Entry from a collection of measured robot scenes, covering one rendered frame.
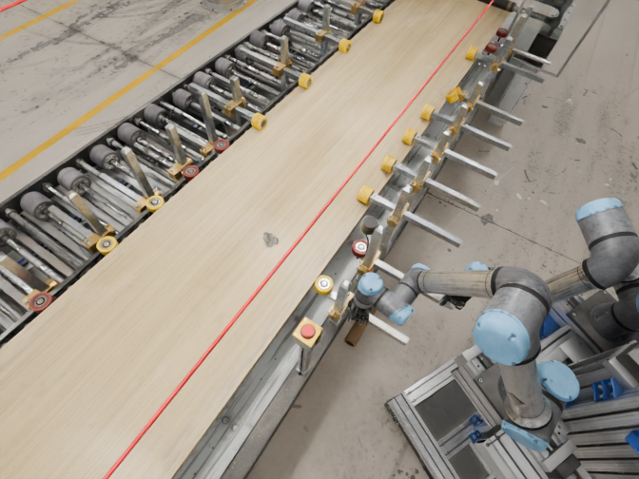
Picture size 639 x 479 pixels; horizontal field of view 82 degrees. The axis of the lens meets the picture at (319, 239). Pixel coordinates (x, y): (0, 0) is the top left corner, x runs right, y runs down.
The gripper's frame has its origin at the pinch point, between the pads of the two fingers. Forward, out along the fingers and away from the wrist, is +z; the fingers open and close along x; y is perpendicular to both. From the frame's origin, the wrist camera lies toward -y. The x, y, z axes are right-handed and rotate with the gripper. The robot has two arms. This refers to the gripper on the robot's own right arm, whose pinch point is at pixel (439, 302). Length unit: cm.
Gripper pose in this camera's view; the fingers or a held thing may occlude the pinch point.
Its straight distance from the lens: 174.1
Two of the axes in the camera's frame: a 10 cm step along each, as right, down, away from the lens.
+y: 8.4, 4.9, -2.4
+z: -0.6, 5.2, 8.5
